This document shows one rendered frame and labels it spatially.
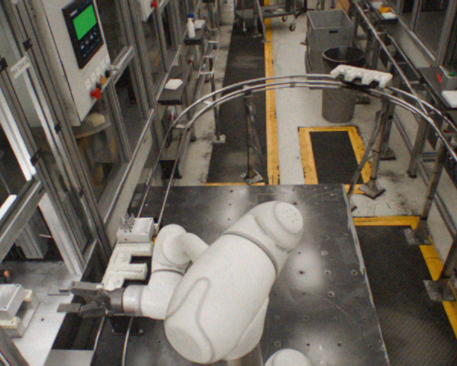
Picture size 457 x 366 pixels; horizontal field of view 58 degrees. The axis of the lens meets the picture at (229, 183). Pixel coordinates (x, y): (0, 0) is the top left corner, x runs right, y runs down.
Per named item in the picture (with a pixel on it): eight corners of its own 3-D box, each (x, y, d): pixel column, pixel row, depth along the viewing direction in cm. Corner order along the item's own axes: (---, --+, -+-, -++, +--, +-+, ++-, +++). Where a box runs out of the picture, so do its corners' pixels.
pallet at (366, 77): (329, 85, 282) (330, 71, 275) (337, 77, 290) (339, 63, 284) (382, 96, 264) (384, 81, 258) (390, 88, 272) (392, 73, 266)
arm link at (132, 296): (145, 278, 126) (126, 278, 126) (138, 304, 119) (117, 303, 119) (150, 297, 131) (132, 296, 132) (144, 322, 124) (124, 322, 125)
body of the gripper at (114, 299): (132, 298, 131) (104, 298, 132) (127, 281, 126) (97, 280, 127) (126, 319, 125) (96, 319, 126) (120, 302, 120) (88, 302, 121)
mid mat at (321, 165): (380, 194, 310) (381, 192, 309) (306, 194, 315) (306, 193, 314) (356, 126, 388) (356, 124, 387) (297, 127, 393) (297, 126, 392)
